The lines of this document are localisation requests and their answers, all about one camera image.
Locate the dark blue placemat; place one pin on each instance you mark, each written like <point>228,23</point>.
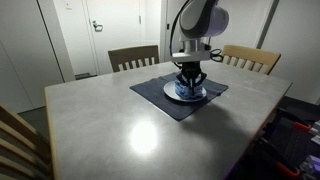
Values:
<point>153,91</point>

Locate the blue cloth towel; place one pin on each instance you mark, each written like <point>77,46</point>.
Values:
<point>186,93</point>

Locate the dark wooden chair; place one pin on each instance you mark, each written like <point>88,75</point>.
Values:
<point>139,56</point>

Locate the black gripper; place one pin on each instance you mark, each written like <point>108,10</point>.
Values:
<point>191,70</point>

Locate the orange handled black clamp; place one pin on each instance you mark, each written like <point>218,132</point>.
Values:
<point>271,154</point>

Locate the silver door handle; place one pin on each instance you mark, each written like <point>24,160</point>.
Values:
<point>97,27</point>

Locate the white round plate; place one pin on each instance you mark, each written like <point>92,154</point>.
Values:
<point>169,90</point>

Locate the near wooden chair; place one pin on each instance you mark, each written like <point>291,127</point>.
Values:
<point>25,153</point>

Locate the red handled clamp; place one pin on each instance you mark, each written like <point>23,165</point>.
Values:
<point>299,123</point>

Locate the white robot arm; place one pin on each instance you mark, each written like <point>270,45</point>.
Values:
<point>197,19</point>

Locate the white light switch plate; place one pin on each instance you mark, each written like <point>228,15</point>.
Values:
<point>68,5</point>

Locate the light wooden chair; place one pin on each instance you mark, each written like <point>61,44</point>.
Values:
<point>251,59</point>

